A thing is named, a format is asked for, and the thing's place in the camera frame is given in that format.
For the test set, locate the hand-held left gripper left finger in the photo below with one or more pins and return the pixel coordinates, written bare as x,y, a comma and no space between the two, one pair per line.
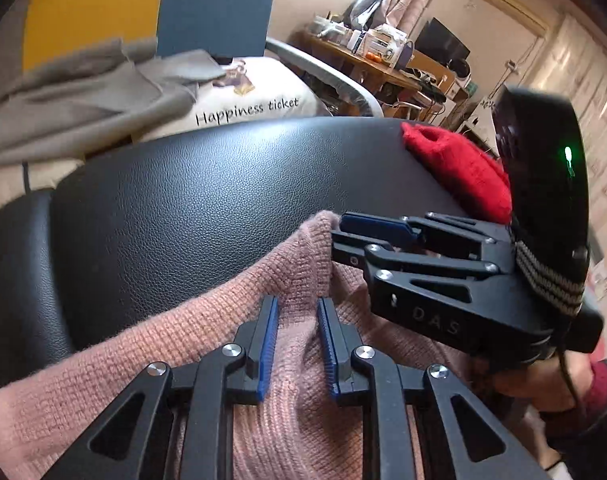
268,350

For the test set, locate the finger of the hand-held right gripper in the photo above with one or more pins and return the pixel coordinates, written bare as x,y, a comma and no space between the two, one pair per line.
378,226
483,315

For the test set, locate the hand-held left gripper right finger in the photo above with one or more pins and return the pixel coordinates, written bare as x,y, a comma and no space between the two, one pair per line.
328,350

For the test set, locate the pink knitted sweater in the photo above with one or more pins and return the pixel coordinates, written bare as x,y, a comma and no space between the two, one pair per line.
133,375

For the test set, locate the person's right forearm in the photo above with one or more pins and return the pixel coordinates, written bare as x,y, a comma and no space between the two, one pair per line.
603,385

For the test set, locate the person's right hand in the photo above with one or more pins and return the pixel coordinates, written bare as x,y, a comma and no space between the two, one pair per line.
528,385

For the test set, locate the red knitted garment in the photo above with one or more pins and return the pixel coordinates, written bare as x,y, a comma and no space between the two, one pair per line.
458,165

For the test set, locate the wide ship patterned curtain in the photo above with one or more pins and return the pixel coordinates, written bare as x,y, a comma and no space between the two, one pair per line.
603,110

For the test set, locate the round stool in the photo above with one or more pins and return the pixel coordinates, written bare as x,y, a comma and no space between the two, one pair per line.
408,105

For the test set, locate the white desk fan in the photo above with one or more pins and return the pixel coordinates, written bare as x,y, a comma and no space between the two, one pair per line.
461,69

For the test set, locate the light wooden desk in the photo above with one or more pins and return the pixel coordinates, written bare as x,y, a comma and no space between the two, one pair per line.
433,72

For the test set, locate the brown wooden desk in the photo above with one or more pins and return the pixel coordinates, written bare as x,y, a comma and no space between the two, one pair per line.
353,62

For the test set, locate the oranges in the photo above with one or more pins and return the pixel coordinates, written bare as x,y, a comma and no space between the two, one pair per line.
375,56

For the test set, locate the black monitor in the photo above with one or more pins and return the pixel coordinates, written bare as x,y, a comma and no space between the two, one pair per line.
441,42

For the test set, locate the blue bag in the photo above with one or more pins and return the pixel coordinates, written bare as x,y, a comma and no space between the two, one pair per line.
406,55

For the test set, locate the white printed seat cushion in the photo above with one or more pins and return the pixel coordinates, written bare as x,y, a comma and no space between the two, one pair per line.
263,90

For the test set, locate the beige air conditioner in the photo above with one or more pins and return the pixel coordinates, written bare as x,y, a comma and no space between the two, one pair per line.
513,7

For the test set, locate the group of jars and boxes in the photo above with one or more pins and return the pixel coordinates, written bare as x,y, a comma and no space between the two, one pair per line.
363,35

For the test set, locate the grey hanging garment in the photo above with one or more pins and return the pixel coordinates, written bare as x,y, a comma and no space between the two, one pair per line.
366,7

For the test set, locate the grey yellow blue sofa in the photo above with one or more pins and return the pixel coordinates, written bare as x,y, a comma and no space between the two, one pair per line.
208,5

